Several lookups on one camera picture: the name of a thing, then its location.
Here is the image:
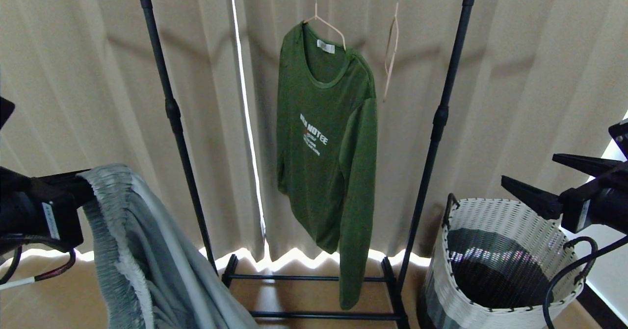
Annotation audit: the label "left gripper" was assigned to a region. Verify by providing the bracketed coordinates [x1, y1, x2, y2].
[0, 167, 85, 253]

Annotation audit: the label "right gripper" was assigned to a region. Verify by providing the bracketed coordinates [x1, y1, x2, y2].
[501, 153, 628, 234]

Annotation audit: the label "pale grey shorts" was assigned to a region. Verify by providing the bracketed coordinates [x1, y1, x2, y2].
[78, 164, 261, 329]

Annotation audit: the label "pink clothes hanger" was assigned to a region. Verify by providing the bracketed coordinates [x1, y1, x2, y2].
[383, 0, 403, 102]
[303, 0, 347, 51]

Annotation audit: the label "white laundry basket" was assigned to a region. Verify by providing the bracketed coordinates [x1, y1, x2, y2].
[417, 193, 600, 329]

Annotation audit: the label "black clothes rack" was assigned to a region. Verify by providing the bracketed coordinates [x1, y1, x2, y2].
[27, 0, 613, 329]

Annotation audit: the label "beige curtain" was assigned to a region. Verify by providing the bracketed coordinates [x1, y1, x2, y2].
[0, 0, 628, 271]

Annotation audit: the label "window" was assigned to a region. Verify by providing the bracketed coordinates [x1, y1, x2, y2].
[559, 108, 628, 320]

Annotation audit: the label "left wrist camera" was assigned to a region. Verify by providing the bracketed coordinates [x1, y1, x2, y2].
[0, 96, 15, 129]

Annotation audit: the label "black cable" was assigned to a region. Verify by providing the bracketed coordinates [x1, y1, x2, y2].
[543, 235, 628, 329]

